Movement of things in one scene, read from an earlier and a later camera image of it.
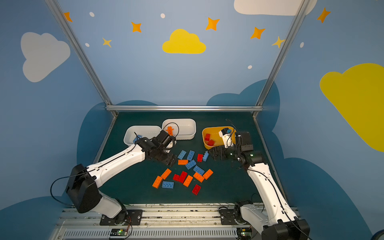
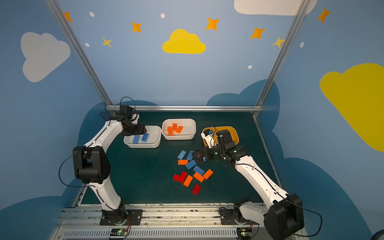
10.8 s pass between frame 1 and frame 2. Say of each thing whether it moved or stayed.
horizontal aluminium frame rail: stayed
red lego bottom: stayed
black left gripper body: moved
